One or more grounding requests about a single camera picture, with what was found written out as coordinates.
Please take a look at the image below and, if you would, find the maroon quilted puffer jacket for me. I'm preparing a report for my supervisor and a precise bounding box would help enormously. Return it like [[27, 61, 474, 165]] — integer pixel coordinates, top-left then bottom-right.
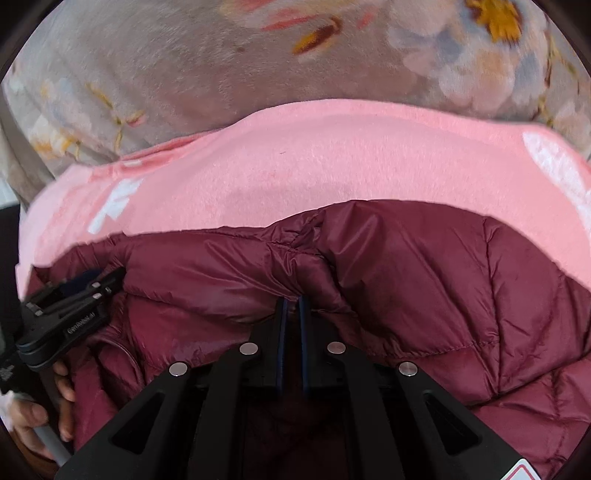
[[27, 201, 590, 479]]

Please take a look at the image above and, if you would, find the pink fleece blanket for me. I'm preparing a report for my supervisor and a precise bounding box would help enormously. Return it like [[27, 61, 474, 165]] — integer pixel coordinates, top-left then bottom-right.
[[16, 100, 590, 291]]

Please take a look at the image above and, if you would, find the person's left hand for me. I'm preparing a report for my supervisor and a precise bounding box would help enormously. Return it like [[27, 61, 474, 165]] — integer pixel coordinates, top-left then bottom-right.
[[9, 361, 76, 460]]

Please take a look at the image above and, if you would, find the grey floral duvet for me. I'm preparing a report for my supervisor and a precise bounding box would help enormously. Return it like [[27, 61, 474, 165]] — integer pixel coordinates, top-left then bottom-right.
[[1, 1, 590, 202]]

